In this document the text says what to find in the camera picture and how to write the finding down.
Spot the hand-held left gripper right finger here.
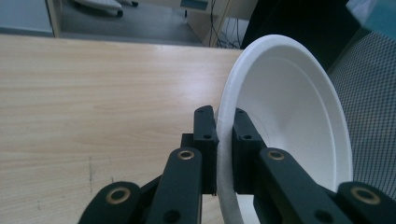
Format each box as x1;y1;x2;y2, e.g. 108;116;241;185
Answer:
231;107;354;224

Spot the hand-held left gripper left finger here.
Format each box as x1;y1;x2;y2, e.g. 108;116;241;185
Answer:
145;105;219;224

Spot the white paper bowl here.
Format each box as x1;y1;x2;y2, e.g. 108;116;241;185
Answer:
215;34;355;224

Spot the metal mesh trash bin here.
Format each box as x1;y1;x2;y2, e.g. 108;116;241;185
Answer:
326;30;396;201

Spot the black curtain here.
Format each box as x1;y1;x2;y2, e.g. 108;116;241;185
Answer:
240;0;362;73

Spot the white chair base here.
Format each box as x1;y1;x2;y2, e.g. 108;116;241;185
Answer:
74;0;140;18

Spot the white cabinet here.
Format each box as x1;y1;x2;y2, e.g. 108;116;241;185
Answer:
0;0;54;35

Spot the bundle of black cables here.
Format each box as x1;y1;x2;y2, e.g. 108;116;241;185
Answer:
208;0;248;49

